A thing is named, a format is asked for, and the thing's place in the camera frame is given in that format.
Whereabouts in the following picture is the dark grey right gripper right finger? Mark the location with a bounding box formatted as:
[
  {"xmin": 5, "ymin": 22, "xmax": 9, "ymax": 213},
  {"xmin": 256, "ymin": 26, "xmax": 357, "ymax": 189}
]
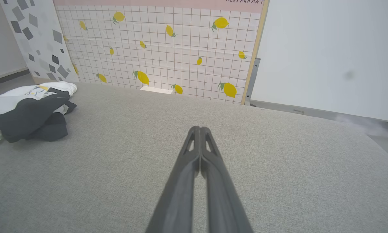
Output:
[{"xmin": 200, "ymin": 126, "xmax": 254, "ymax": 233}]

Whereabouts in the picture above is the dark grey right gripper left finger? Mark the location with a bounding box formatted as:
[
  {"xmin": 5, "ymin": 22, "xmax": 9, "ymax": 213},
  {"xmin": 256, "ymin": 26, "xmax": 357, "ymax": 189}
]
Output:
[{"xmin": 145, "ymin": 126, "xmax": 201, "ymax": 233}]

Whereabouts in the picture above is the black and white T-shirt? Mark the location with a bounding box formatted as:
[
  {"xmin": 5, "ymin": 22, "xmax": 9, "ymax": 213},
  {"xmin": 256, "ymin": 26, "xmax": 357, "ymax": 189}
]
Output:
[{"xmin": 0, "ymin": 81, "xmax": 78, "ymax": 149}]

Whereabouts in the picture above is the small white block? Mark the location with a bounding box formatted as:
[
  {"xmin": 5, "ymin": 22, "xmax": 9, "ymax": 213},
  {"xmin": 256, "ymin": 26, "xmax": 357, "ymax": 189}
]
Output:
[{"xmin": 140, "ymin": 86, "xmax": 174, "ymax": 94}]

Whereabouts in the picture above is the lemon print grid panel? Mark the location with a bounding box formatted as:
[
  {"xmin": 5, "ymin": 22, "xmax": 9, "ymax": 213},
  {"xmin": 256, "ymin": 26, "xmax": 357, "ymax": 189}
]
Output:
[{"xmin": 53, "ymin": 0, "xmax": 269, "ymax": 105}]

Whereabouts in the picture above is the plain white board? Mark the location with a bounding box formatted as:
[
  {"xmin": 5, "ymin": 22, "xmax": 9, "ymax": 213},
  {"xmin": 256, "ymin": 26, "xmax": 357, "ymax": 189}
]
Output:
[{"xmin": 251, "ymin": 0, "xmax": 388, "ymax": 123}]

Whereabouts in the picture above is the white grey terrazzo panel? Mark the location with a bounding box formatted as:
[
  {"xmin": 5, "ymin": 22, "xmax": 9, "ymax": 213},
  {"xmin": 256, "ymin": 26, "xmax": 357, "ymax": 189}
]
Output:
[{"xmin": 0, "ymin": 0, "xmax": 80, "ymax": 84}]

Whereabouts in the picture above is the grey metal board frame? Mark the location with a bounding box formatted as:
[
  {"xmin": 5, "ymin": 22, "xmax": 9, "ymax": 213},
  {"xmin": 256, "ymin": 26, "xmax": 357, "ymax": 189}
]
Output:
[{"xmin": 245, "ymin": 58, "xmax": 388, "ymax": 125}]

